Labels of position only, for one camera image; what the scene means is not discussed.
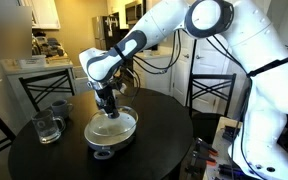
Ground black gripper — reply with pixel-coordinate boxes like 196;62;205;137
94;83;119;119

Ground round glass lid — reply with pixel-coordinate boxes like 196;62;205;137
86;106;138;137

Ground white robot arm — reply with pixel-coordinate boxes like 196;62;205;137
79;0;288;180

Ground grey pan white interior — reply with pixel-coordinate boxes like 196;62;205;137
84;126;136;160

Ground grey ceramic mug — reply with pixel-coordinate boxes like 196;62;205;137
51;100;73;119

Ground round black table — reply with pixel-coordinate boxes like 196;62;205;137
8;89;193;180

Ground white kitchen base cabinet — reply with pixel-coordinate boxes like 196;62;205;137
133;53;172;95

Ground clear glass mug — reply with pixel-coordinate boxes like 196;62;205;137
31;109;66;144

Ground black chair back left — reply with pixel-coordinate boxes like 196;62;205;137
19;69;75;111

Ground white side counter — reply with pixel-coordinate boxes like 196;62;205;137
1;60;75;120

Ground stainless steel refrigerator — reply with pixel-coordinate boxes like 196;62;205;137
92;13;129;50

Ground black chair right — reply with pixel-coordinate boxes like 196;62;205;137
188;74;236;143

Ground appliances on counter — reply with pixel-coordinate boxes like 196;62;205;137
34;32;65;57

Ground microwave oven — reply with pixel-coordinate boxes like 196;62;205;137
125;0;146;25

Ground orange handled black clamp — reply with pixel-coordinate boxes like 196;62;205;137
185;138;218;180

